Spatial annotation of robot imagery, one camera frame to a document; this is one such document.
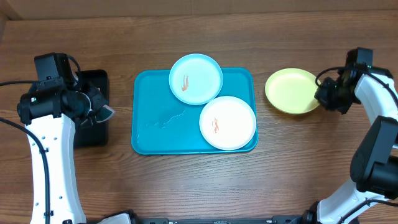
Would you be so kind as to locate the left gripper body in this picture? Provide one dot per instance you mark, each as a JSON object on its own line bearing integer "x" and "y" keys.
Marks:
{"x": 95, "y": 99}

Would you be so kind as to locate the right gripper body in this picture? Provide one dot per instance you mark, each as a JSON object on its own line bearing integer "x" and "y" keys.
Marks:
{"x": 338, "y": 98}

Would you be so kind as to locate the yellow-green plate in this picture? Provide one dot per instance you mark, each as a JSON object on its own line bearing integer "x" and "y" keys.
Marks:
{"x": 292, "y": 90}

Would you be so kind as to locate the light blue plate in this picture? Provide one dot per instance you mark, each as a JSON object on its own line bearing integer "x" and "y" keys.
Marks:
{"x": 195, "y": 79}

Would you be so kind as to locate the green and pink sponge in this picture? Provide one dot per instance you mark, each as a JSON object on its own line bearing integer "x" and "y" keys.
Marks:
{"x": 104, "y": 114}

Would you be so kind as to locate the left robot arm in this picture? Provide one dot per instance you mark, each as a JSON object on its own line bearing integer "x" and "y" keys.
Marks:
{"x": 50, "y": 117}

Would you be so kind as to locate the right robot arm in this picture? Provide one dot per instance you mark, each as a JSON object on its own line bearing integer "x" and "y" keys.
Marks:
{"x": 373, "y": 169}

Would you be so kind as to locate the black rectangular tray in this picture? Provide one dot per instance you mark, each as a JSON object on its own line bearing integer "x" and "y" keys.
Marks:
{"x": 97, "y": 133}

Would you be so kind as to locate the blue plastic serving tray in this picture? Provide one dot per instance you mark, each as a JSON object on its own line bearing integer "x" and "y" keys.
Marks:
{"x": 163, "y": 125}

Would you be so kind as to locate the white plate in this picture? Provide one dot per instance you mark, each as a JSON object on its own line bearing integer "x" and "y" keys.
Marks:
{"x": 227, "y": 123}

